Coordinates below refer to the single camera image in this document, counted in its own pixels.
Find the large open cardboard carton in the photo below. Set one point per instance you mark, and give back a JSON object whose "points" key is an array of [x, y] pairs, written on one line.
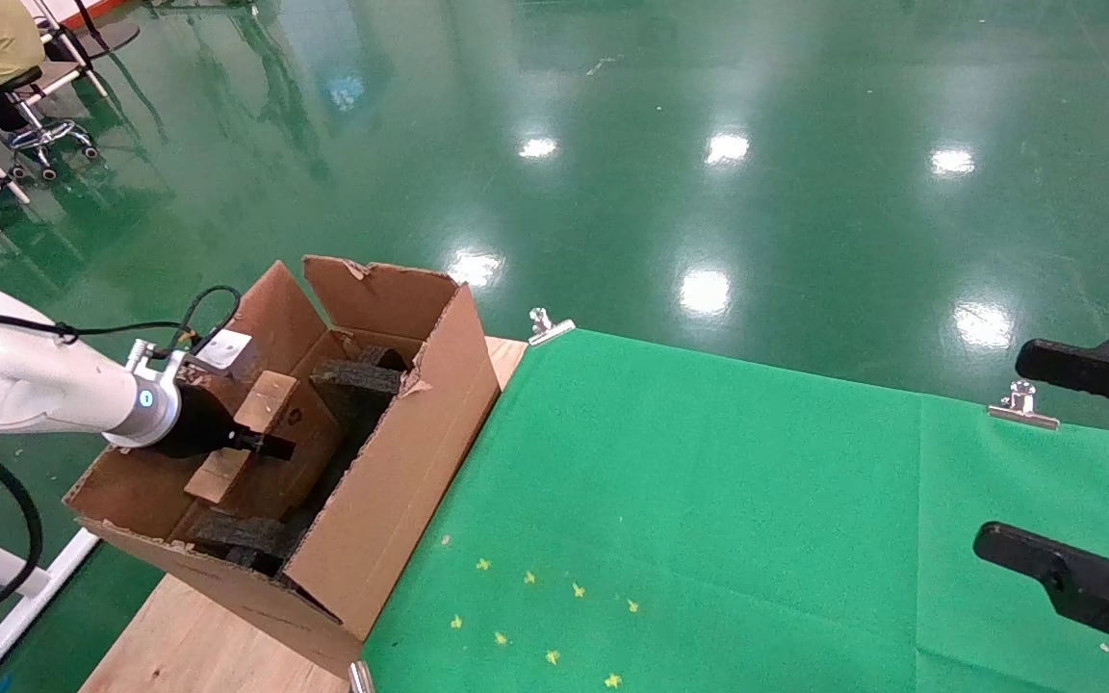
{"points": [[391, 500]]}

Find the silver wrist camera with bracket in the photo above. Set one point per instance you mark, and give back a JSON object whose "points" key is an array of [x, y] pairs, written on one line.
{"points": [[225, 348]]}

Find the black stool chrome base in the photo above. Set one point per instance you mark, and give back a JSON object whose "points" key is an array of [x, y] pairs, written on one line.
{"points": [[54, 135]]}

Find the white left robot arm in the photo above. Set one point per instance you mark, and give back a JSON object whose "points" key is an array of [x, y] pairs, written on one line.
{"points": [[15, 375]]}

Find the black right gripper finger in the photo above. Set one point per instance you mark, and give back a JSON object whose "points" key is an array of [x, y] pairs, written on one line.
{"points": [[1084, 582], [1084, 369]]}

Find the green table cloth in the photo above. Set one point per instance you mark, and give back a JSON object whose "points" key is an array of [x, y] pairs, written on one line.
{"points": [[805, 529]]}

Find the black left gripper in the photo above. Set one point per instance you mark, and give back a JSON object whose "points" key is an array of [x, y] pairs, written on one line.
{"points": [[196, 428]]}

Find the white framed desk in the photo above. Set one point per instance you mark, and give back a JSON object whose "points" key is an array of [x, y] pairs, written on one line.
{"points": [[83, 63]]}

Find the black stand round base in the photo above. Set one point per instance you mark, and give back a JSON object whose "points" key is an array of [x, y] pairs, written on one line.
{"points": [[116, 37]]}

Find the black foam block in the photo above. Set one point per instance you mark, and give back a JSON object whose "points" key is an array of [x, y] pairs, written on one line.
{"points": [[357, 375], [242, 534]]}

